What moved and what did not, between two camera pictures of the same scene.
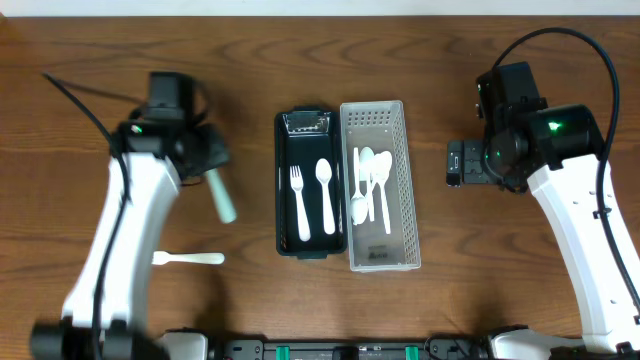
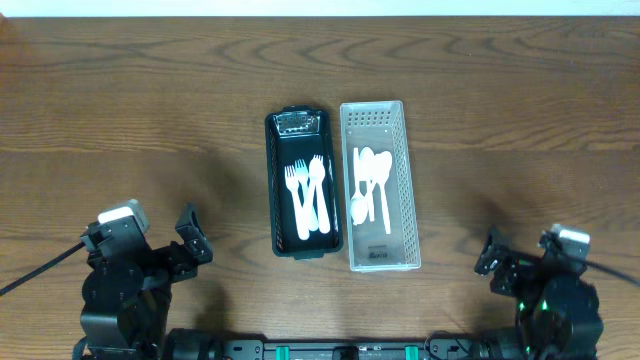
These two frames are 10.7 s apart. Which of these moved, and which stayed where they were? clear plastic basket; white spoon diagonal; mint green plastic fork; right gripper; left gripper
Moved: right gripper; mint green plastic fork; left gripper
Stayed: clear plastic basket; white spoon diagonal
